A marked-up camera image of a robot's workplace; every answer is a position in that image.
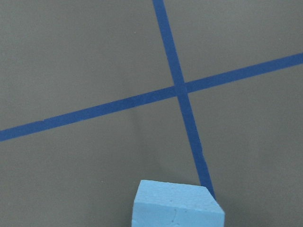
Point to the light blue foam block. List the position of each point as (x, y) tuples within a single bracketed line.
[(162, 204)]

